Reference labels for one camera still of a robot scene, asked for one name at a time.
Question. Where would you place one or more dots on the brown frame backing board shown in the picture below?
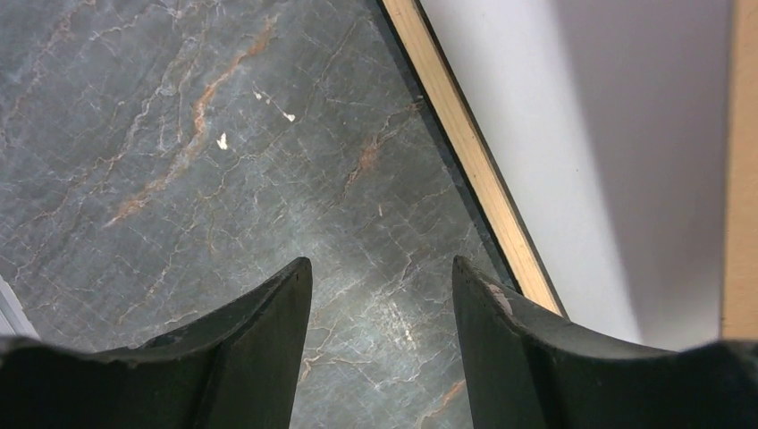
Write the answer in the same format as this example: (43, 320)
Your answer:
(739, 302)

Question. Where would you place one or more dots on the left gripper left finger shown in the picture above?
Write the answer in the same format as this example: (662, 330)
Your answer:
(235, 367)

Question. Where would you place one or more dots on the black wooden picture frame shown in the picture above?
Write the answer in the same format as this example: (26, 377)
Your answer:
(415, 36)

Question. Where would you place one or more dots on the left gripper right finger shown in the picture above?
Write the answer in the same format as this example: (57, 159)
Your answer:
(526, 367)

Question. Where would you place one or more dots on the aluminium rail frame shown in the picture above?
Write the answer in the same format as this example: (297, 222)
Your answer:
(14, 322)

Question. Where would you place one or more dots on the glossy photo print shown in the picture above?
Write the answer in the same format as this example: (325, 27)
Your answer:
(608, 123)

